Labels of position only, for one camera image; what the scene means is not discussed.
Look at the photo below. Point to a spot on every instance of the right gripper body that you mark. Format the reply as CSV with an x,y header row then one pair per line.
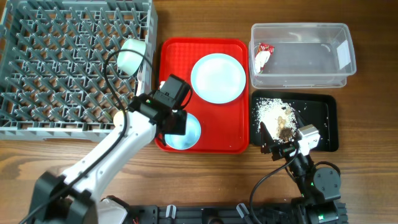
x,y
282,150

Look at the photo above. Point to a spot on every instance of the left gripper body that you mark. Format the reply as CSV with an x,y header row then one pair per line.
x,y
178,126

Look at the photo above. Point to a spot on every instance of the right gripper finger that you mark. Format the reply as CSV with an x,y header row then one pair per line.
x,y
300,121
267,142

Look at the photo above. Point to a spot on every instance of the small light blue saucer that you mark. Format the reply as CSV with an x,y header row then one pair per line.
x,y
189,139

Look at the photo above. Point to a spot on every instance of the rice and food leftovers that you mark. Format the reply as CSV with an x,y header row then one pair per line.
x,y
280,121

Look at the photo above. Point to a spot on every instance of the yellow cup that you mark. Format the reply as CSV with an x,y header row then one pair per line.
x,y
118,119

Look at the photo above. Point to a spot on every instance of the large light blue plate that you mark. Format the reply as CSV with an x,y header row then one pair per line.
x,y
218,78

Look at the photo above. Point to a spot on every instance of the green bowl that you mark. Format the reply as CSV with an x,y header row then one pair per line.
x,y
130,59

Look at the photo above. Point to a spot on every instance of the red snack wrapper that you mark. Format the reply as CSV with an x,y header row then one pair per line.
x,y
264,52

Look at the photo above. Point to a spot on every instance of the white plastic spoon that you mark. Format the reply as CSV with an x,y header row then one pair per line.
x,y
140,83

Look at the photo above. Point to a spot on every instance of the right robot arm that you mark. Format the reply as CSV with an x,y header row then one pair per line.
x,y
319,183

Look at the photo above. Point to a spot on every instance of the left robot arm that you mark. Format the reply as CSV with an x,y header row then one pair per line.
x,y
75,195

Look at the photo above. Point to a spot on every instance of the black waste tray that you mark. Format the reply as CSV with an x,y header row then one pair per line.
x,y
318,110

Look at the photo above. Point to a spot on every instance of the grey dishwasher rack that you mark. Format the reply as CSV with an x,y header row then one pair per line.
x,y
59,73

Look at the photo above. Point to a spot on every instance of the red plastic tray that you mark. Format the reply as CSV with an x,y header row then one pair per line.
x,y
224,127

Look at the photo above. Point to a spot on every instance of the clear plastic bin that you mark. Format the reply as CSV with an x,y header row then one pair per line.
x,y
306,55

